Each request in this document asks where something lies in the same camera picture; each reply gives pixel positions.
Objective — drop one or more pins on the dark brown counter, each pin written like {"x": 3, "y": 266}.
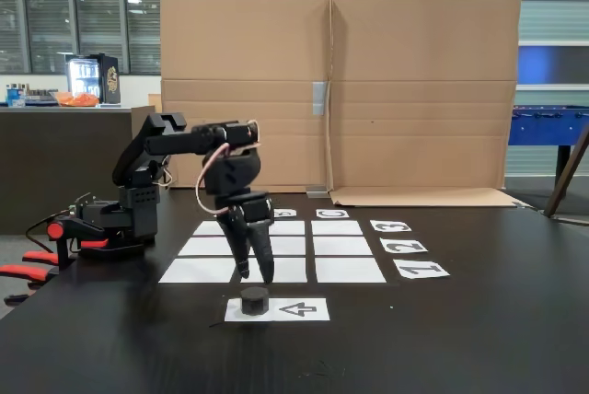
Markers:
{"x": 46, "y": 159}

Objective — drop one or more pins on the black mini fridge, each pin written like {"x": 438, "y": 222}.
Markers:
{"x": 110, "y": 78}

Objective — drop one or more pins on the dark grey hexagonal token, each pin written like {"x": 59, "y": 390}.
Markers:
{"x": 254, "y": 302}

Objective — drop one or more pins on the white arrow paper sheet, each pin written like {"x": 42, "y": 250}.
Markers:
{"x": 322, "y": 316}

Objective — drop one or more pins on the brown wooden easel leg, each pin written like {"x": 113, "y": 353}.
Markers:
{"x": 568, "y": 173}

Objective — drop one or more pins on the blue foosball table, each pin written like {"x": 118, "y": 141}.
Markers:
{"x": 543, "y": 127}

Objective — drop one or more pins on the paper sheet number 3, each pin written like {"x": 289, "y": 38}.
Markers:
{"x": 376, "y": 227}

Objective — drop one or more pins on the grey tape strip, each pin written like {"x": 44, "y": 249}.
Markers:
{"x": 317, "y": 192}
{"x": 320, "y": 97}

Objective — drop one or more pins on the white paper grid square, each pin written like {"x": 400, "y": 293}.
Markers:
{"x": 207, "y": 228}
{"x": 290, "y": 228}
{"x": 290, "y": 246}
{"x": 343, "y": 246}
{"x": 291, "y": 270}
{"x": 349, "y": 270}
{"x": 202, "y": 246}
{"x": 337, "y": 228}

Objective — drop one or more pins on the paper sheet letter B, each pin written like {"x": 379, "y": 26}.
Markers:
{"x": 291, "y": 215}

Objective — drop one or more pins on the paper sheet number 1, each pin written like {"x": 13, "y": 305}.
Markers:
{"x": 442, "y": 272}

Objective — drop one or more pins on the orange bag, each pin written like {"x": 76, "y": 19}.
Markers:
{"x": 78, "y": 99}

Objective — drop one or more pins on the red and black clamp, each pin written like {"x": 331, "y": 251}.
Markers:
{"x": 69, "y": 233}

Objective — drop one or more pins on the paper sheet number 2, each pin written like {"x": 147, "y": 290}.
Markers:
{"x": 421, "y": 249}

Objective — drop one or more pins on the paper sheet letter C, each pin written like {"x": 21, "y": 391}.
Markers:
{"x": 319, "y": 213}

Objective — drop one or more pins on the large brown cardboard box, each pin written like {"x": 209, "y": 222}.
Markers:
{"x": 414, "y": 90}

